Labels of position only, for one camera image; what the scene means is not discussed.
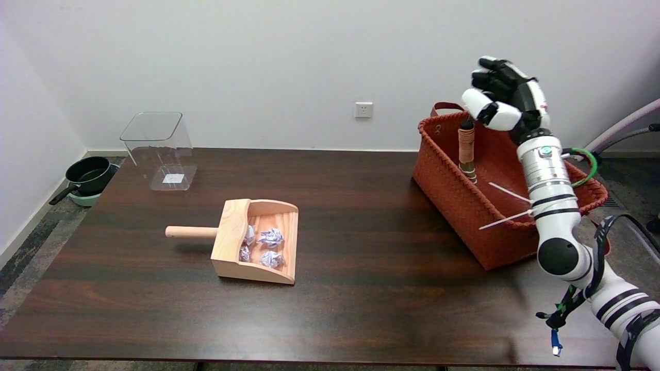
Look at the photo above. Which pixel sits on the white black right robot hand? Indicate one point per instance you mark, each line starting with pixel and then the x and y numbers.
pixel 508 100

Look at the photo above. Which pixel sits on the wooden dustpan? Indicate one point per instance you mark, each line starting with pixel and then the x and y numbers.
pixel 258 242

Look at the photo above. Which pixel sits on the white zip tie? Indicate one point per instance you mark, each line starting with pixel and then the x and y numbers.
pixel 505 219
pixel 508 191

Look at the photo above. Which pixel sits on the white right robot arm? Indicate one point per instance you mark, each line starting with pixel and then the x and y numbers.
pixel 572 232

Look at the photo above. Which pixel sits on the black frying pan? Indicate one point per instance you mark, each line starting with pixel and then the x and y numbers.
pixel 87 176

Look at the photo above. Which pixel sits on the red woven basket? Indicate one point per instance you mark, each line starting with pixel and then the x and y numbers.
pixel 490 196

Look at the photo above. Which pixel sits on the clear plastic container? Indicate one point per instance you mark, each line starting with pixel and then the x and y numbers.
pixel 161 152

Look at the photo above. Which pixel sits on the green bowl on floor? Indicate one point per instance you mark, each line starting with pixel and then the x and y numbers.
pixel 86 198

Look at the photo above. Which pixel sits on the straw hand broom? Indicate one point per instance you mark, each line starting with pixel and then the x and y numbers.
pixel 467 152

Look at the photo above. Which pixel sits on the white wall socket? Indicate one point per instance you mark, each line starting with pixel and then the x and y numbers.
pixel 363 110

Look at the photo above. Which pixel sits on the crumpled white paper ball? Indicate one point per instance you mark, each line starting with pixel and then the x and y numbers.
pixel 271 238
pixel 244 253
pixel 249 235
pixel 268 258

